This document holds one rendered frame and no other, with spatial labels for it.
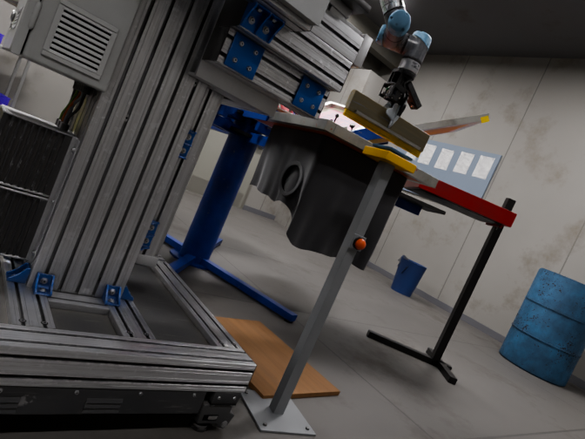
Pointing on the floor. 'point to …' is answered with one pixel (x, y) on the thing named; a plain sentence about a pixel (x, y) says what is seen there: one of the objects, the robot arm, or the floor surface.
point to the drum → (548, 328)
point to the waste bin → (407, 276)
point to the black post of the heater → (453, 309)
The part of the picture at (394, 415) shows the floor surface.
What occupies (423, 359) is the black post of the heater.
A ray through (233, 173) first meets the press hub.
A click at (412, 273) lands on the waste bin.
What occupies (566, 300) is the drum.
